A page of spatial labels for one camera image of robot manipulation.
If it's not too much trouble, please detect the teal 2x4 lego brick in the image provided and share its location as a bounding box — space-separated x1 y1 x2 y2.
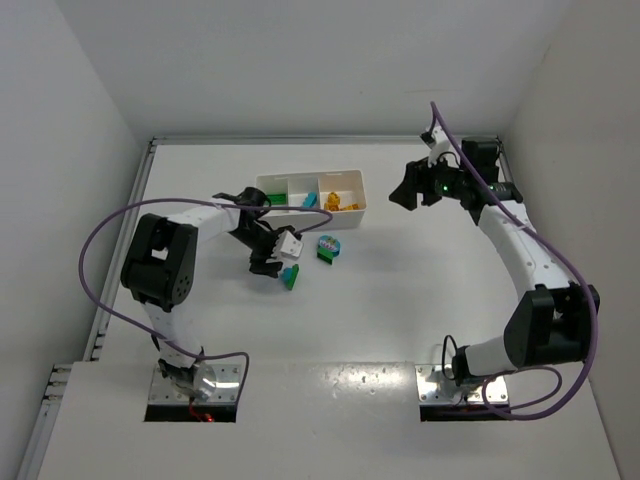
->
302 192 318 208

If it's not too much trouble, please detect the yellow round face lego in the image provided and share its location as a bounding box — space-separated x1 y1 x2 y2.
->
324 192 341 212

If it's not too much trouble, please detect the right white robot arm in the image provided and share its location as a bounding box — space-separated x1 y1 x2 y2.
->
389 131 592 384

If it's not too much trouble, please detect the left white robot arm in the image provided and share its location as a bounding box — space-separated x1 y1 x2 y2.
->
120 187 300 394

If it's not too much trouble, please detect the small teal lego brick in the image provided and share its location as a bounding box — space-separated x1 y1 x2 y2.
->
281 267 296 284

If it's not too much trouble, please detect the green lego plate under teal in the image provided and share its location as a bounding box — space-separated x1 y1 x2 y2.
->
281 264 299 290

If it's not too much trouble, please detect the white three-compartment tray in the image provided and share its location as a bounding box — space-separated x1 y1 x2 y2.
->
256 170 367 231

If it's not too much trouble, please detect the green curved lego brick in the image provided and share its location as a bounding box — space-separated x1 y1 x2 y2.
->
316 246 336 265

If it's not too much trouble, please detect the teal frog lily lego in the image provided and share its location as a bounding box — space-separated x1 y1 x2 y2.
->
318 235 341 257

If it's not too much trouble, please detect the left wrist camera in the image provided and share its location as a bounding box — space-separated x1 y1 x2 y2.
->
273 229 304 261

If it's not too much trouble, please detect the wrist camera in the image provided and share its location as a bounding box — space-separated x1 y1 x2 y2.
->
273 229 304 261
420 126 451 167

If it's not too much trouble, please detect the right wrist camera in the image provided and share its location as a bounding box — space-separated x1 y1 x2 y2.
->
420 126 451 167

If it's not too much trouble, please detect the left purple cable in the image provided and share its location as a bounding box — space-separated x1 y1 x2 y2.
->
78 198 334 401

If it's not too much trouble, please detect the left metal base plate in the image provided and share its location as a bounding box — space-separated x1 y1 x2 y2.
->
148 363 242 406

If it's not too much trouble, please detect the metal base plate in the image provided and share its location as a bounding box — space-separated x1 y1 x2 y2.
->
415 364 509 406
148 363 242 406

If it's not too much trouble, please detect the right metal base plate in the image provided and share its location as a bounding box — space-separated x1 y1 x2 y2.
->
415 364 509 406

